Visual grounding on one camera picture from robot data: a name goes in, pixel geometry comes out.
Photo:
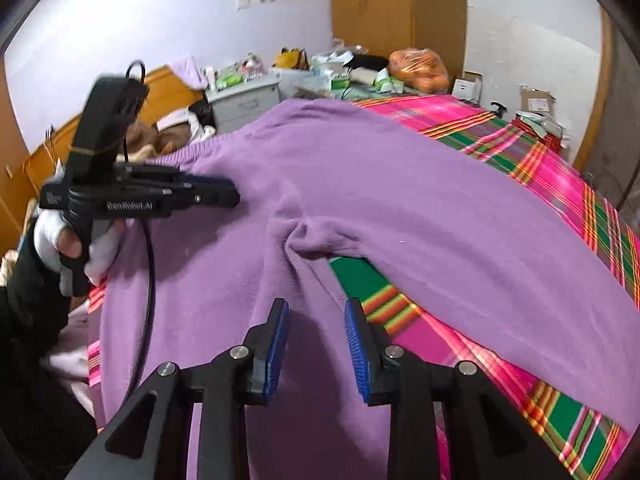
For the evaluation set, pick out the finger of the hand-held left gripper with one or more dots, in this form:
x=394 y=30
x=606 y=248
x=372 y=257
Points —
x=150 y=172
x=220 y=196

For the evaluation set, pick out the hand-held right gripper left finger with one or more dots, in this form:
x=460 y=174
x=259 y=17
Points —
x=277 y=350

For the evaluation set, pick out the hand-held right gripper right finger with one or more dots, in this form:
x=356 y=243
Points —
x=356 y=355

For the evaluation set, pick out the purple fleece pants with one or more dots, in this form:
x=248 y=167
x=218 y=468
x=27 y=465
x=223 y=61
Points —
x=400 y=200

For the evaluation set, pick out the person's left forearm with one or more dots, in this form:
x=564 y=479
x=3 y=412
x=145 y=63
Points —
x=35 y=290

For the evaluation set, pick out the person's left hand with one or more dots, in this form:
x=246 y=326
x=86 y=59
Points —
x=50 y=235

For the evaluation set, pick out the brown and white bedding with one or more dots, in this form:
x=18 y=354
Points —
x=170 y=135

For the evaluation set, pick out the black cloth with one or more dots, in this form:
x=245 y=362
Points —
x=202 y=112

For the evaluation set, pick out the wooden headboard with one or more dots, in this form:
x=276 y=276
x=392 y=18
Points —
x=165 y=90

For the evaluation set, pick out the wooden side cabinet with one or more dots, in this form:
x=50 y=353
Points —
x=12 y=185

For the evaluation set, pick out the white nightstand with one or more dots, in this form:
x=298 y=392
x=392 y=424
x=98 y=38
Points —
x=245 y=105

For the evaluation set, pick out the lilac towel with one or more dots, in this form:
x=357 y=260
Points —
x=187 y=70

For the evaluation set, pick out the green snack packet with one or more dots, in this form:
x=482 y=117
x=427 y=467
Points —
x=230 y=80

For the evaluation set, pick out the yellow bag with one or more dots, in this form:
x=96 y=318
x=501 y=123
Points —
x=290 y=60

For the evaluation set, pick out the green white box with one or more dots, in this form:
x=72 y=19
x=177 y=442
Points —
x=340 y=82

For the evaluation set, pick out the black bag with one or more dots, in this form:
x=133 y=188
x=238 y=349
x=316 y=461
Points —
x=367 y=61

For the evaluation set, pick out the bag of oranges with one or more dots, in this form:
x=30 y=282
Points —
x=420 y=70

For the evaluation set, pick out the wooden wardrobe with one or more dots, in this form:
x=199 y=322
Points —
x=380 y=5

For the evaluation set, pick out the pink green plaid bed sheet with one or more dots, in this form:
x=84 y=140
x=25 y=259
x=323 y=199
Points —
x=465 y=120

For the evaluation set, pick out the white cardboard box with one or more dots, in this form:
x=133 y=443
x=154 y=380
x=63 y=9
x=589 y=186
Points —
x=467 y=91

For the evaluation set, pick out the grey plastic mailer bags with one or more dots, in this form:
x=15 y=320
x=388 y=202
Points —
x=540 y=127

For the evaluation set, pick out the brown cardboard box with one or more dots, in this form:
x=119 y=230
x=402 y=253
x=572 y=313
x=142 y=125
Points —
x=537 y=102

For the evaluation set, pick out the wooden framed door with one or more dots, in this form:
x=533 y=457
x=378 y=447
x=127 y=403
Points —
x=615 y=110

